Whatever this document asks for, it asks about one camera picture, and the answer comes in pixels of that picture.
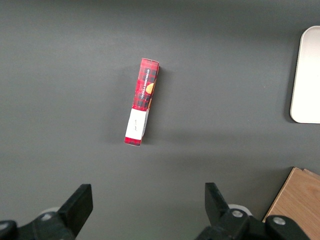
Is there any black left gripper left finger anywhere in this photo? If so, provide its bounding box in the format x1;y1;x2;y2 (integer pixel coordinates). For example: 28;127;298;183
0;183;94;240

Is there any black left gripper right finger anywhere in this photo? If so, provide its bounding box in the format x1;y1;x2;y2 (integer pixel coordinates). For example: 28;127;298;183
194;182;311;240

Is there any wooden board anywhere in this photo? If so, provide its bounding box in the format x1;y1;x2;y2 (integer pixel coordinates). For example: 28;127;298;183
262;166;320;240

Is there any red plaid cookie box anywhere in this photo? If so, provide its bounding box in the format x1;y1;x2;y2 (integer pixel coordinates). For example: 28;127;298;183
123;57;160;147

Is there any beige plastic tray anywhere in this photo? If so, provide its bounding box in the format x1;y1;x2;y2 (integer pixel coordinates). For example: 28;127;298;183
289;25;320;124

